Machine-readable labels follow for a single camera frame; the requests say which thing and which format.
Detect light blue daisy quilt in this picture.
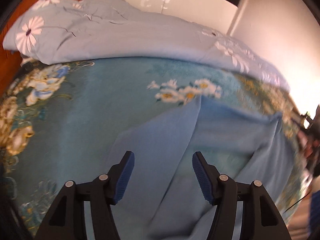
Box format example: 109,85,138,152
3,0,291,91

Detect light blue fleece pants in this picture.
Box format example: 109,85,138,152
106,96,294,239

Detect orange wooden headboard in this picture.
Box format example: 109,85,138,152
0,0,83,98

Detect teal floral bed blanket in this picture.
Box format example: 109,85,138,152
1,58,306,235

